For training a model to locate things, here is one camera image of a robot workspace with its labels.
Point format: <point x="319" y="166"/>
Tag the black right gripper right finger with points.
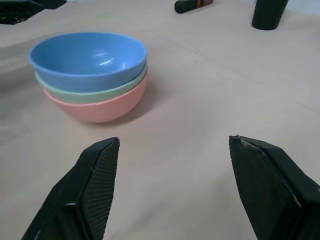
<point x="270" y="190"/>

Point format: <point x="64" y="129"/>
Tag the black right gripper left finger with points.
<point x="82" y="190"/>

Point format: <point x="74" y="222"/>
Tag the pink bowl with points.
<point x="105" y="107"/>

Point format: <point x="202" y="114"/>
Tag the green bowl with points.
<point x="100" y="95"/>

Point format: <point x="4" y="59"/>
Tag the blue bowl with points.
<point x="82" y="60"/>

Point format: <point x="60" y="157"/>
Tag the black cup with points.
<point x="267" y="13"/>

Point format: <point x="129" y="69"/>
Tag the black cylinder with orange band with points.
<point x="191" y="5"/>

